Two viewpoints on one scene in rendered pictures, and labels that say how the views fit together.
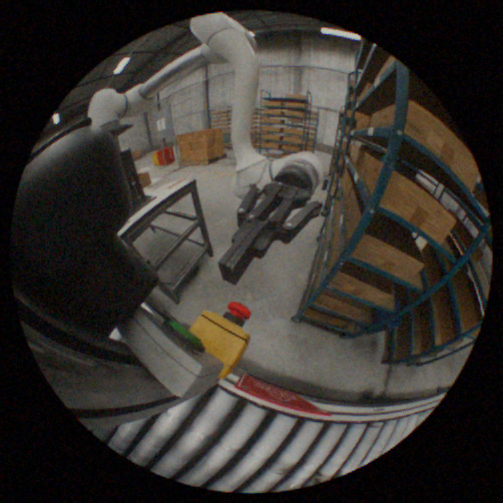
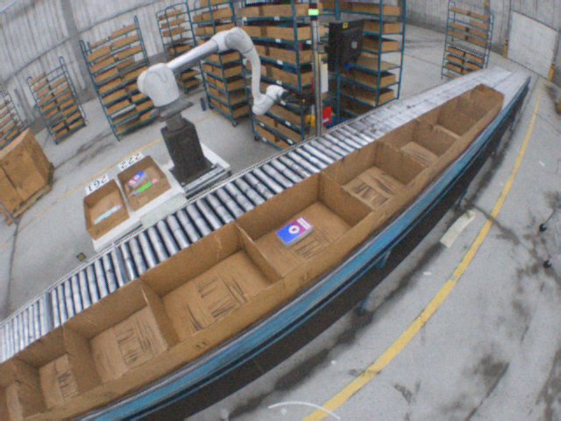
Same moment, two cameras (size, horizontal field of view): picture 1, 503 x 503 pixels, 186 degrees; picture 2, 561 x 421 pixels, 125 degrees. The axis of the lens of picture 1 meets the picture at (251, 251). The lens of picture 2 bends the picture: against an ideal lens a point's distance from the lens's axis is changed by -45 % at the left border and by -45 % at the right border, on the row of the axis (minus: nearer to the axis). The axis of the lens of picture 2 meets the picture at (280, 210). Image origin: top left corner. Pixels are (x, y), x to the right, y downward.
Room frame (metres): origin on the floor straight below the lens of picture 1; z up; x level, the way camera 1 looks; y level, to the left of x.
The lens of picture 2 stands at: (-0.59, 1.59, 1.71)
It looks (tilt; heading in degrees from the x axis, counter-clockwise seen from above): 47 degrees down; 302
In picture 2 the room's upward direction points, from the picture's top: 8 degrees counter-clockwise
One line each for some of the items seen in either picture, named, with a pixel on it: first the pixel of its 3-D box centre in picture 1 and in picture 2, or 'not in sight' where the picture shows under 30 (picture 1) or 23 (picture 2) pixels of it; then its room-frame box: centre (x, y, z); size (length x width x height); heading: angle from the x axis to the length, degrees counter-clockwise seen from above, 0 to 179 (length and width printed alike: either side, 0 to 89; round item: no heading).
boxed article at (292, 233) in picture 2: not in sight; (294, 231); (-0.29, 1.03, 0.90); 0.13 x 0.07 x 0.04; 63
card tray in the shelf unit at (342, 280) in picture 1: (362, 257); (301, 110); (0.37, -0.55, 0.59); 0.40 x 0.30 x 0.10; 150
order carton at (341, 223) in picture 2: not in sight; (304, 231); (-0.34, 1.05, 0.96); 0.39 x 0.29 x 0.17; 63
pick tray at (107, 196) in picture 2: not in sight; (103, 207); (0.95, 1.25, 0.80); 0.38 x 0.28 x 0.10; 155
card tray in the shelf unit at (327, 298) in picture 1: (344, 277); (301, 128); (0.38, -0.55, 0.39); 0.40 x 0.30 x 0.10; 153
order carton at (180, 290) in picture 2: not in sight; (210, 290); (-0.16, 1.40, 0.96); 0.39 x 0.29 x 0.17; 63
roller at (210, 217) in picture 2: not in sight; (217, 226); (0.16, 1.02, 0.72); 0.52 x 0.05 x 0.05; 153
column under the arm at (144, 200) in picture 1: (120, 184); (184, 148); (0.61, 0.70, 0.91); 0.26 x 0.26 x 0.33; 66
